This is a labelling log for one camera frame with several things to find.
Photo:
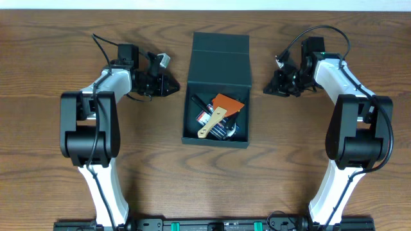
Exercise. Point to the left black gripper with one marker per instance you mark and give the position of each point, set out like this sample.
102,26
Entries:
161,85

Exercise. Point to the orange scraper wooden handle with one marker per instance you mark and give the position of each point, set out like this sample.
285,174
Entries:
223,106

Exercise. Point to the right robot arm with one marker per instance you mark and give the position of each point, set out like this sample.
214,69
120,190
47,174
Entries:
359,139

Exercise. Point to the precision screwdriver set case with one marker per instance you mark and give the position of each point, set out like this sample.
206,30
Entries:
218,131

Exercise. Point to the dark green box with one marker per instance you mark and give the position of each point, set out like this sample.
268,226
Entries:
220,64

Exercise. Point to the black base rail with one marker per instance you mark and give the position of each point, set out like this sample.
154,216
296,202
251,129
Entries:
276,222

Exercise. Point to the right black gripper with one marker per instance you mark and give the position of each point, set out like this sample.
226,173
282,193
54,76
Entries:
275,86

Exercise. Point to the black yellow screwdriver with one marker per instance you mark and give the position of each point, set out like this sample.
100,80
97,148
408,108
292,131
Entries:
231,122

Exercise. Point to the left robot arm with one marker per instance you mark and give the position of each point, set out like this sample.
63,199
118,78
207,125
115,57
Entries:
89,126

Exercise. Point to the black handled claw hammer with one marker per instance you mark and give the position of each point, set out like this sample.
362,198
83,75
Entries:
200,103

